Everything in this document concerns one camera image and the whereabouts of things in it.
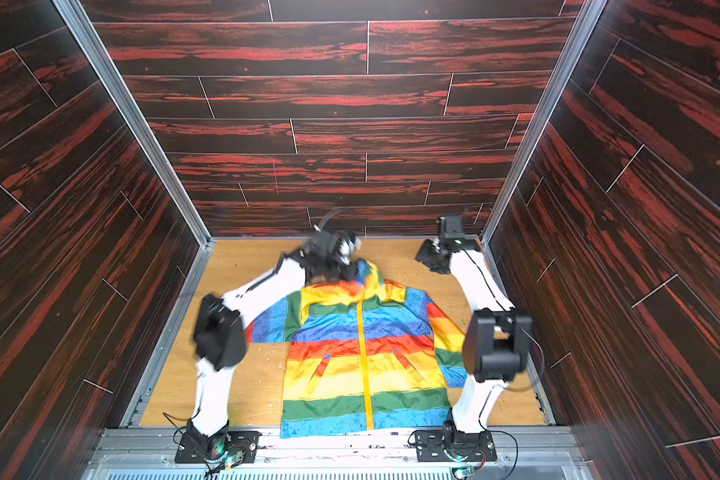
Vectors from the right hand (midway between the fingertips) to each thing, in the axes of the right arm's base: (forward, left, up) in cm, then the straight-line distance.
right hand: (430, 256), depth 93 cm
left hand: (-7, +21, -1) cm, 22 cm away
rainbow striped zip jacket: (-27, +21, -15) cm, 38 cm away
